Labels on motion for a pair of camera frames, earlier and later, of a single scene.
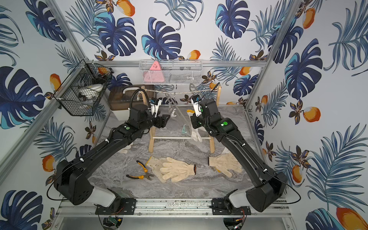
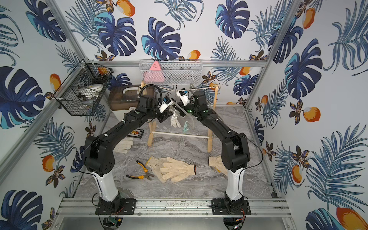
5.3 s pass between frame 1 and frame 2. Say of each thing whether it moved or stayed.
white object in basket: stayed
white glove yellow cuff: moved
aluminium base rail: stayed
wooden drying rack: moved
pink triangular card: stayed
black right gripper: moved
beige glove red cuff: stayed
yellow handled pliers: stayed
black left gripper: moved
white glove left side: stayed
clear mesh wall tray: stayed
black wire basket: stayed
